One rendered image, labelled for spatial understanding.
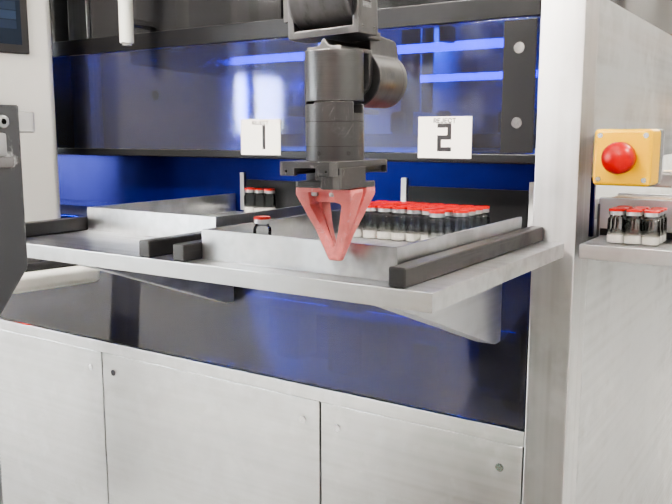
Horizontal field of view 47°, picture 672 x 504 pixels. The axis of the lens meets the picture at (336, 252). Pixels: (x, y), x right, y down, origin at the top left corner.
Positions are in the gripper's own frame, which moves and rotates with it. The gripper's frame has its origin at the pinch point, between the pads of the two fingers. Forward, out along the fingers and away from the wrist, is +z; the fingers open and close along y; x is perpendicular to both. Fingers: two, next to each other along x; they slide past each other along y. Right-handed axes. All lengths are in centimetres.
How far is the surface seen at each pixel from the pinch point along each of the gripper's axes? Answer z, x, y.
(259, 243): 0.2, 11.4, 2.1
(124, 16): -32, 65, 33
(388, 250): -0.3, -5.0, 1.9
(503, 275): 4.1, -11.2, 17.0
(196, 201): 0, 53, 37
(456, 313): 10.7, -2.7, 23.7
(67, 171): -4, 102, 48
